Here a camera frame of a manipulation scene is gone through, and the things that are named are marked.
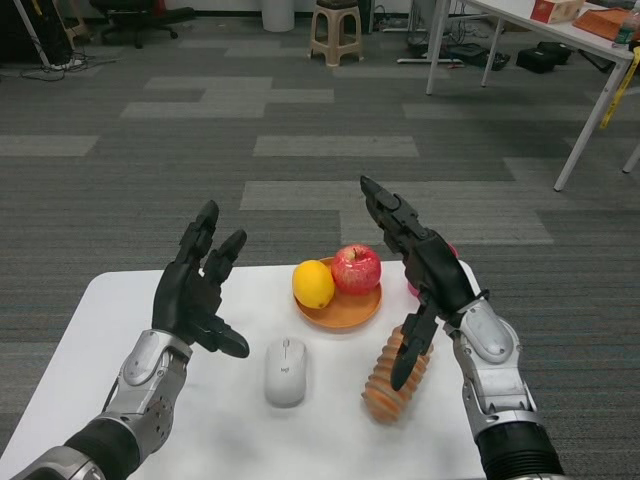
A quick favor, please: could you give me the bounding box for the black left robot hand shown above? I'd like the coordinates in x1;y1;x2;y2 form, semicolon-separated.
151;199;251;359

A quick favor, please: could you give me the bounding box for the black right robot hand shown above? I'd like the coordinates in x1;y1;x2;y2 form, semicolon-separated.
359;174;491;393

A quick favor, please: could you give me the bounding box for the ridged tan bread loaf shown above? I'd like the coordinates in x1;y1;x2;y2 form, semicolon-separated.
360;322;434;426

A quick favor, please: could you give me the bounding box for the pink plastic cup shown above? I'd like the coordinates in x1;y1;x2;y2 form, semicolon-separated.
407;242;460;297

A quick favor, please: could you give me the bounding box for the red apple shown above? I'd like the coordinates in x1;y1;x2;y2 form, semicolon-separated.
330;243;382;296

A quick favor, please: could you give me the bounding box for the orange round plate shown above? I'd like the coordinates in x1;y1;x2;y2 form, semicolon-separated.
293;256;384;334

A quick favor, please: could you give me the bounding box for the white computer mouse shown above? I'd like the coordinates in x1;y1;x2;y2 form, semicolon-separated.
263;337;308;409

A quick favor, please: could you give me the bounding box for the yellow lemon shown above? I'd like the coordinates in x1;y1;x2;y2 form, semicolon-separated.
292;260;336;310

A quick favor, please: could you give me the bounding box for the black equipment case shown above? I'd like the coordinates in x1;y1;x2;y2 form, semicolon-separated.
515;42;574;75

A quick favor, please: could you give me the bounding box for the white desk leg with foot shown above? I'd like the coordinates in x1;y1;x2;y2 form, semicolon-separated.
397;0;451;65

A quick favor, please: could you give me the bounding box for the yellow measuring tape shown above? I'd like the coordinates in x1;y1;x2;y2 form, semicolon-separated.
599;47;640;130

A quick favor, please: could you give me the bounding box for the beige plastic stool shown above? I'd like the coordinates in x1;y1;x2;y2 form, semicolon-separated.
307;0;364;67

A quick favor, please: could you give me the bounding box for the white desk with legs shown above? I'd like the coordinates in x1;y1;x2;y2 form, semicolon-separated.
424;0;640;192

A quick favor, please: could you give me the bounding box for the black office chair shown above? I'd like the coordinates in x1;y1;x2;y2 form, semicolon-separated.
89;0;196;50

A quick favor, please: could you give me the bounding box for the red cardboard box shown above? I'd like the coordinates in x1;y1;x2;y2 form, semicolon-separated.
529;0;586;25

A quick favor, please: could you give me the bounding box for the orange tray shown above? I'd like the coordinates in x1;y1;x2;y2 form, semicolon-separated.
572;8;634;42

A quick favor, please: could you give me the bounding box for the white waste bin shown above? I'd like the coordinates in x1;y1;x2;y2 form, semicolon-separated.
262;0;296;32

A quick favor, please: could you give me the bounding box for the green bottle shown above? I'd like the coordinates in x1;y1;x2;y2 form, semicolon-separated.
614;9;640;49

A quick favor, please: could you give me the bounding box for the white slanted pole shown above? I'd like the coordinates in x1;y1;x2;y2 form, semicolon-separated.
12;0;52;67

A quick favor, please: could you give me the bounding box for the black flat device with cables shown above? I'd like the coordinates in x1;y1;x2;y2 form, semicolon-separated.
452;42;512;71

